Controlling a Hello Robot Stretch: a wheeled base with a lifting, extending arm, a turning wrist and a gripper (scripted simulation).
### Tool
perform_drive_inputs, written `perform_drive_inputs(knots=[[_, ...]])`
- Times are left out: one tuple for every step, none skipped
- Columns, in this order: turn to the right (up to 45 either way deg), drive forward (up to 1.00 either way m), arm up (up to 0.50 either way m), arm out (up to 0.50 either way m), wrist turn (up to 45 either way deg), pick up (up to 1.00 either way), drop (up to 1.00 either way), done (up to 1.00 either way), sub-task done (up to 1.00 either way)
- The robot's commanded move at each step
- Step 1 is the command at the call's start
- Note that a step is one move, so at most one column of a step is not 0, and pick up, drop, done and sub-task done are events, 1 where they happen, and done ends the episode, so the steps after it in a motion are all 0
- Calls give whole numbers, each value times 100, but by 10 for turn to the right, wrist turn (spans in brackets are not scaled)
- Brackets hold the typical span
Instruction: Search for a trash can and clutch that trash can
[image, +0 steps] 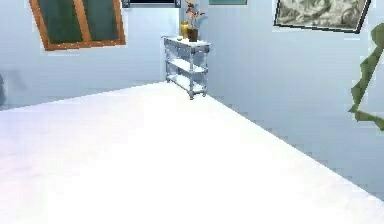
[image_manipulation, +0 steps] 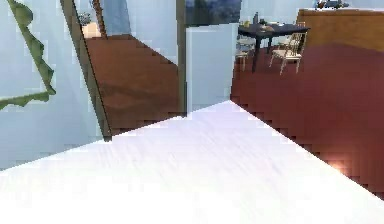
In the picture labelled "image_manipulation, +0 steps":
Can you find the cream wooden chair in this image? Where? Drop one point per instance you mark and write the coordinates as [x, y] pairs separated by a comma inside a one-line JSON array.
[[243, 46], [290, 50]]

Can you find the black dining table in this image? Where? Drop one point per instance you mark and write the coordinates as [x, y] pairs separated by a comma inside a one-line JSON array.
[[266, 31]]

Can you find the brown bowl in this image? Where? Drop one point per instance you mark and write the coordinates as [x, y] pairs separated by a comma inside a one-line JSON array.
[[267, 28]]

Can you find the grey bottle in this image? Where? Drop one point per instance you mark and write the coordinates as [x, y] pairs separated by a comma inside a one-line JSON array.
[[255, 17]]

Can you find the cream plant pot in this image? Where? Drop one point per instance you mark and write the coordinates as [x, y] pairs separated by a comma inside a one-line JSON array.
[[90, 30]]

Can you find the brown wooden cabinet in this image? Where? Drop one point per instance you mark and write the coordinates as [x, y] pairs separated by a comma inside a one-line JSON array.
[[343, 28]]

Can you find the dark object on cabinet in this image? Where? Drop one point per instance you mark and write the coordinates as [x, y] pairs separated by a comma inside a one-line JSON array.
[[331, 4]]

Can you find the dark framed wall picture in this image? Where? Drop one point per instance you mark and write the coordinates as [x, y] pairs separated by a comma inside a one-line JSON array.
[[213, 11]]

